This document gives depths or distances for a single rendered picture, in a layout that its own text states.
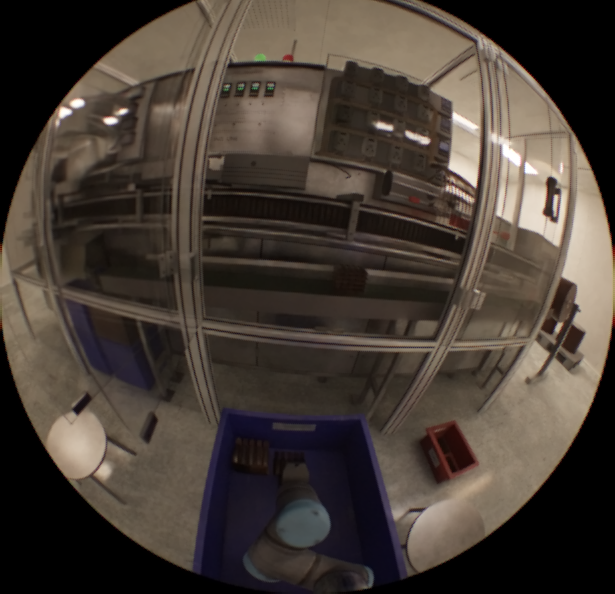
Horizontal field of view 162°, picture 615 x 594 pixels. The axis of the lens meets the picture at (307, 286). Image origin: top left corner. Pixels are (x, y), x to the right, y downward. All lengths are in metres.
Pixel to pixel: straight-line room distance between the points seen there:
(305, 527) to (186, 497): 0.65
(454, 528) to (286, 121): 1.72
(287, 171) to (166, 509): 1.27
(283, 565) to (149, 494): 0.69
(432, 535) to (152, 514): 0.93
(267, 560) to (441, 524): 0.54
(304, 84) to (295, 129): 0.27
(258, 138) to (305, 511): 1.27
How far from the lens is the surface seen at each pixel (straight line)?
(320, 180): 1.01
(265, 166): 0.70
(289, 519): 0.42
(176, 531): 1.01
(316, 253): 0.85
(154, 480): 1.07
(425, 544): 0.82
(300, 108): 1.17
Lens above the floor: 0.95
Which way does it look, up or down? 22 degrees down
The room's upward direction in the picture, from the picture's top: 8 degrees clockwise
